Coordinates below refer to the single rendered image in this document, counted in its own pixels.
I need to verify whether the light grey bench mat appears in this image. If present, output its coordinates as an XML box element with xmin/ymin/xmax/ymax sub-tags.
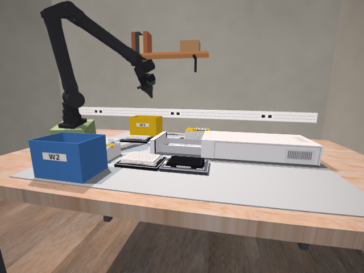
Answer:
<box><xmin>9</xmin><ymin>142</ymin><xmax>364</xmax><ymax>217</ymax></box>

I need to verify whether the blue open-top bin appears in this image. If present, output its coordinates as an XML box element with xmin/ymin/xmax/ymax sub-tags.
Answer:
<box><xmin>28</xmin><ymin>132</ymin><xmax>108</xmax><ymax>184</ymax></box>

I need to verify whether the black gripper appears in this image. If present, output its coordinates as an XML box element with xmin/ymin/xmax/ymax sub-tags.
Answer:
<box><xmin>137</xmin><ymin>84</ymin><xmax>153</xmax><ymax>98</ymax></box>

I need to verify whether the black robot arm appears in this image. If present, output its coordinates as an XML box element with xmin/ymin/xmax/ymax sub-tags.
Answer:
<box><xmin>40</xmin><ymin>1</ymin><xmax>156</xmax><ymax>129</ymax></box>

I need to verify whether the yellow open-top bin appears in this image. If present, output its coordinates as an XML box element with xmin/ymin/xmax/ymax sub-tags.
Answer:
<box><xmin>129</xmin><ymin>115</ymin><xmax>163</xmax><ymax>137</ymax></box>

